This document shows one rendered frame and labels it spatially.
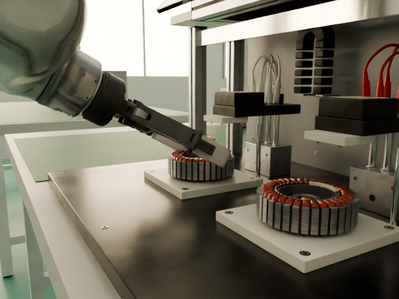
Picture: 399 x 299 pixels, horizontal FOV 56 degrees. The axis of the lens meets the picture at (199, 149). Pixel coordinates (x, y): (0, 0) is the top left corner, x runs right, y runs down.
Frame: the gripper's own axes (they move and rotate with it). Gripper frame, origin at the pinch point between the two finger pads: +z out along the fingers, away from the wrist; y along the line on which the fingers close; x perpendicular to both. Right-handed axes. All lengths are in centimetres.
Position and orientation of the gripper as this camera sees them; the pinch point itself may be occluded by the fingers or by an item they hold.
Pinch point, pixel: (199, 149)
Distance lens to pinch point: 63.1
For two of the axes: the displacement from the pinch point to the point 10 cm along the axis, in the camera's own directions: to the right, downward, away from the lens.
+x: 4.2, -9.0, 0.8
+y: 4.9, 1.6, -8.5
